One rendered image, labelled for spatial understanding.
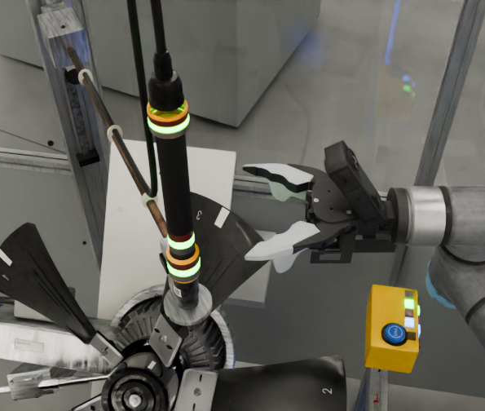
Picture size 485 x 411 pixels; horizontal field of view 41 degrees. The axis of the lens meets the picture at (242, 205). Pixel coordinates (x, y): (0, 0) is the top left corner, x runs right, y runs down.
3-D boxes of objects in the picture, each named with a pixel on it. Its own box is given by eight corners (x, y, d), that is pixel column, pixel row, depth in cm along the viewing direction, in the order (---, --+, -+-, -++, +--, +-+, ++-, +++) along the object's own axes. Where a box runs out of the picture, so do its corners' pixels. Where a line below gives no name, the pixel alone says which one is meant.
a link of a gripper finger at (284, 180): (242, 192, 89) (300, 223, 85) (242, 161, 84) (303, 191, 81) (255, 179, 90) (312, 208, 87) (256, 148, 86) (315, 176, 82)
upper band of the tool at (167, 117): (143, 121, 71) (140, 100, 69) (180, 110, 72) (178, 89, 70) (157, 145, 68) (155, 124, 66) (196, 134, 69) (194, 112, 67)
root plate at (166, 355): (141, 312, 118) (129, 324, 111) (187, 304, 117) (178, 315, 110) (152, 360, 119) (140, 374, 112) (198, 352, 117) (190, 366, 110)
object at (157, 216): (67, 54, 124) (65, 47, 123) (74, 51, 124) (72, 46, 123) (169, 253, 91) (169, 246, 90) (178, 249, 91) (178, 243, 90)
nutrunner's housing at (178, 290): (172, 309, 97) (135, 46, 64) (196, 300, 98) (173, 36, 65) (182, 329, 95) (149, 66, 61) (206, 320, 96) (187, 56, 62)
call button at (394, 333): (384, 326, 137) (385, 321, 136) (403, 329, 137) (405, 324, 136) (384, 342, 135) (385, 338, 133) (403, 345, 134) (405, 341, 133)
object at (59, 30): (43, 46, 132) (33, 8, 126) (77, 37, 134) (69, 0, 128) (56, 72, 126) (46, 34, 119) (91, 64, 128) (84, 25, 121)
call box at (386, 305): (365, 309, 152) (372, 282, 144) (409, 315, 151) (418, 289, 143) (363, 370, 141) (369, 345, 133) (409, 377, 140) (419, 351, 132)
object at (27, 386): (17, 395, 128) (13, 376, 128) (46, 392, 128) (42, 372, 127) (11, 401, 126) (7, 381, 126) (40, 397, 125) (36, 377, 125)
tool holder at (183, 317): (152, 286, 97) (145, 244, 90) (196, 270, 99) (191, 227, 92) (174, 333, 92) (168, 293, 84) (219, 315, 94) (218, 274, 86)
